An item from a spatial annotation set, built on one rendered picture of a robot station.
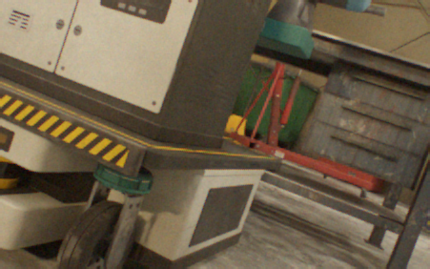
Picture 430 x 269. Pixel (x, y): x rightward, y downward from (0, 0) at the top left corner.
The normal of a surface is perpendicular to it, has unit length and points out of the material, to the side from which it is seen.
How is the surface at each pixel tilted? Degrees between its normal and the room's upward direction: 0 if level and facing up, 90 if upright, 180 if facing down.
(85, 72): 90
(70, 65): 90
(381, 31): 90
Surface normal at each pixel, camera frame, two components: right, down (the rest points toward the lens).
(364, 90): -0.21, -0.01
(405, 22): -0.60, -0.16
